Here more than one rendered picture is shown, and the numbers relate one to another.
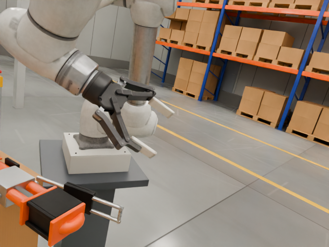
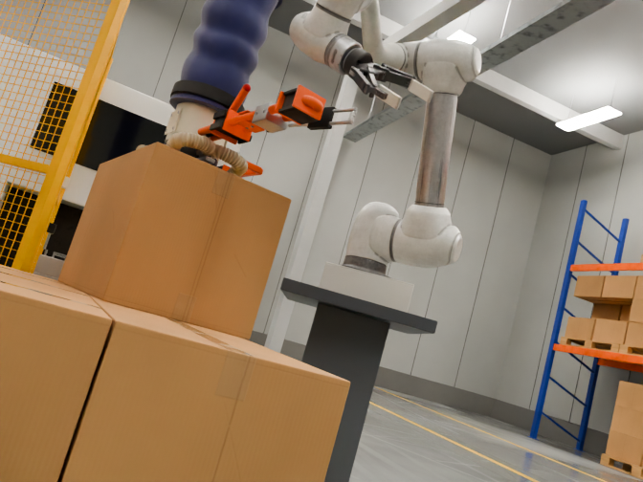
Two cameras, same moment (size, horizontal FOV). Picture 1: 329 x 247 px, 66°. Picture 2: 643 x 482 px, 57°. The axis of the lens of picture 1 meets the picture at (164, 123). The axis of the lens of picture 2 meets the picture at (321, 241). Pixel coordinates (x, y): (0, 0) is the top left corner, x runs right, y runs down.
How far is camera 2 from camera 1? 1.17 m
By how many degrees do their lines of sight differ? 41
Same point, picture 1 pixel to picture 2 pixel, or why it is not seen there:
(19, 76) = (276, 336)
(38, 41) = (319, 19)
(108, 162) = (376, 288)
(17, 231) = (251, 247)
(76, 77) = (341, 46)
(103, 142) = (375, 270)
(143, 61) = (436, 138)
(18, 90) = not seen: hidden behind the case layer
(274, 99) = not seen: outside the picture
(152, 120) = (451, 230)
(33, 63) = (310, 40)
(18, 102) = not seen: hidden behind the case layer
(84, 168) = (342, 287)
